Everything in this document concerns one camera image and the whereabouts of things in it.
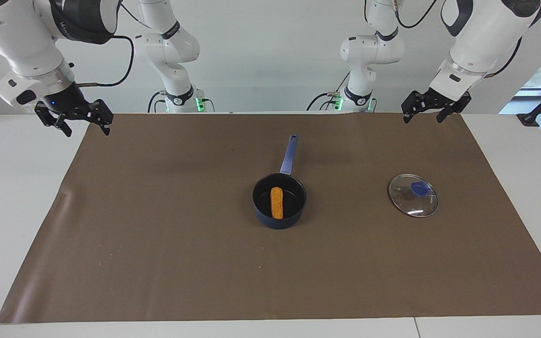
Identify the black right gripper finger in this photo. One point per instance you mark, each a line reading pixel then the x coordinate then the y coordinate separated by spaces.
pixel 102 112
pixel 54 117

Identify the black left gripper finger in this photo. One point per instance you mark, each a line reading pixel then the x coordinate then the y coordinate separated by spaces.
pixel 416 102
pixel 451 109

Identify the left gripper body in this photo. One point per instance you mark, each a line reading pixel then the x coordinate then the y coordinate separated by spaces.
pixel 453 84

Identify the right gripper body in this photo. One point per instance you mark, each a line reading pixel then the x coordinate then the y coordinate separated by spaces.
pixel 21 94

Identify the glass lid with blue knob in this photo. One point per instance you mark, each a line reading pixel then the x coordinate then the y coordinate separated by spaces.
pixel 413 197

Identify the yellow corn cob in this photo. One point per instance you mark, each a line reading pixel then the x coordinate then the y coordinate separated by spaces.
pixel 276 204

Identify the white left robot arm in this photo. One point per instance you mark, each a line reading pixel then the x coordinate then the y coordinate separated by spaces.
pixel 477 42

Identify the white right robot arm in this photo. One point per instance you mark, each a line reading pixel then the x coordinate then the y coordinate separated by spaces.
pixel 21 37

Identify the brown table mat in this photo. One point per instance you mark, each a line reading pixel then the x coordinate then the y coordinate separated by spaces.
pixel 345 272

